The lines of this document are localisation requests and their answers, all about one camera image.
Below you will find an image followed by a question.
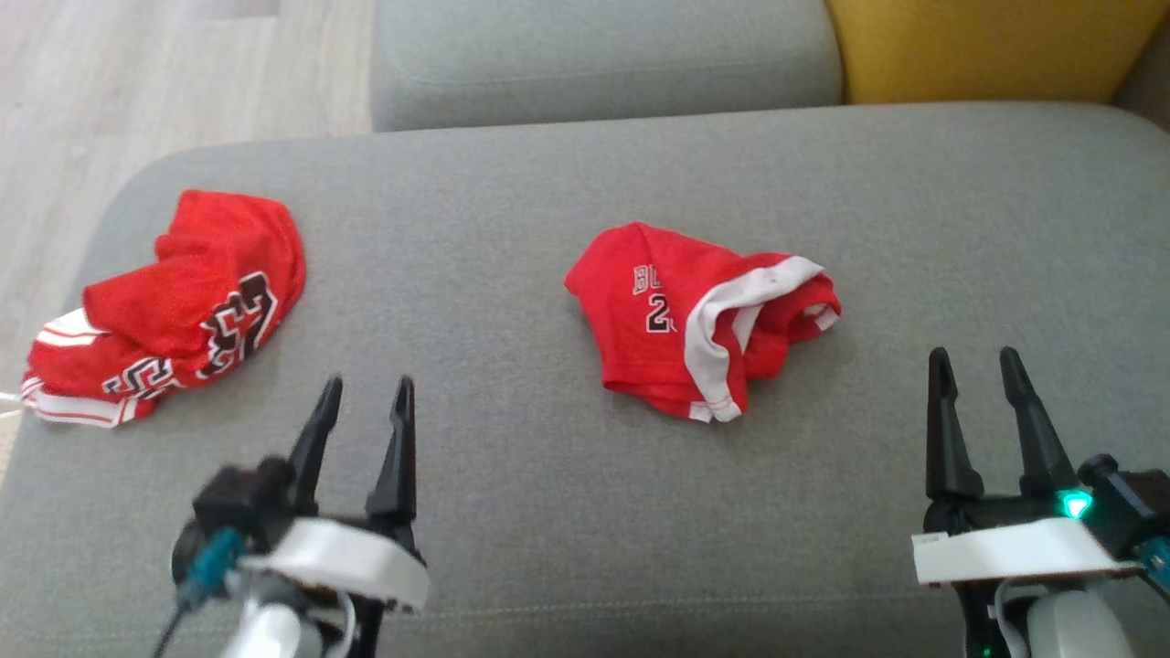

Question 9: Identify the thin black left cable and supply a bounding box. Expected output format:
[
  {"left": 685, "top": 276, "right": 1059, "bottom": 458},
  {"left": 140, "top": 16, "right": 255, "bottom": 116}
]
[{"left": 154, "top": 594, "right": 197, "bottom": 658}]

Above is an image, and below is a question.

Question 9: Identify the teal left cable connector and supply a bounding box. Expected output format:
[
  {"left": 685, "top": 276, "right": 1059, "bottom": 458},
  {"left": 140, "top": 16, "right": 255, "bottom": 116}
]
[{"left": 178, "top": 528, "right": 246, "bottom": 606}]

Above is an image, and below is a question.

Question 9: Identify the grey sofa back cushion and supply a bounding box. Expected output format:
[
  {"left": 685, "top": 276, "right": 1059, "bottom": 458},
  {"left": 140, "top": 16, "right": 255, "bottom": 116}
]
[{"left": 369, "top": 0, "right": 844, "bottom": 133}]

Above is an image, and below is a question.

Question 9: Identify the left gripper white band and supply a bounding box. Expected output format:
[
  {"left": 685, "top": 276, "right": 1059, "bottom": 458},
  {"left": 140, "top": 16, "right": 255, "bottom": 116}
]
[{"left": 242, "top": 375, "right": 431, "bottom": 613}]

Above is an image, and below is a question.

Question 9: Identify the red jersey number 23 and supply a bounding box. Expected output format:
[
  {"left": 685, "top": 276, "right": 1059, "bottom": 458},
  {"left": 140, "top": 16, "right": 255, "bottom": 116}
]
[{"left": 20, "top": 189, "right": 307, "bottom": 429}]

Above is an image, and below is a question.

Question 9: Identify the grey fabric sofa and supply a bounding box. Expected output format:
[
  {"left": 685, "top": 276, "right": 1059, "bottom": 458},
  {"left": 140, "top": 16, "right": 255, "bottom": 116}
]
[{"left": 0, "top": 102, "right": 1170, "bottom": 658}]

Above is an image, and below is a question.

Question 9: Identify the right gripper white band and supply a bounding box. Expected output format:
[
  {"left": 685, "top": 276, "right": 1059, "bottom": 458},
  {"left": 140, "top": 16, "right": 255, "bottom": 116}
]
[{"left": 912, "top": 347, "right": 1143, "bottom": 586}]

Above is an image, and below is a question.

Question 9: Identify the yellow cushion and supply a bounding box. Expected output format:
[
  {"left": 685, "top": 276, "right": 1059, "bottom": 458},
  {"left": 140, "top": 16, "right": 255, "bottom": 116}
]
[{"left": 825, "top": 0, "right": 1170, "bottom": 104}]

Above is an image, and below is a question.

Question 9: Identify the red shorts white stripe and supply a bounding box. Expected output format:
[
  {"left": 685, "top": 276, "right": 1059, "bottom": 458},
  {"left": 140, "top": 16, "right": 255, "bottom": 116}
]
[{"left": 564, "top": 222, "right": 842, "bottom": 424}]

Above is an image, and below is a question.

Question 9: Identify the teal cable connector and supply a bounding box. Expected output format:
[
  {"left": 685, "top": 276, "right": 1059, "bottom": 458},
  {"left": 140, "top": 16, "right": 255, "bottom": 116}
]
[
  {"left": 178, "top": 528, "right": 246, "bottom": 606},
  {"left": 1138, "top": 537, "right": 1170, "bottom": 597}
]

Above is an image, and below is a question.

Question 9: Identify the teal right cable connector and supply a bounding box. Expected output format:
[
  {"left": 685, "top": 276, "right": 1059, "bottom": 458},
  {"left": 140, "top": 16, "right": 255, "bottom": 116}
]
[{"left": 1138, "top": 537, "right": 1170, "bottom": 597}]

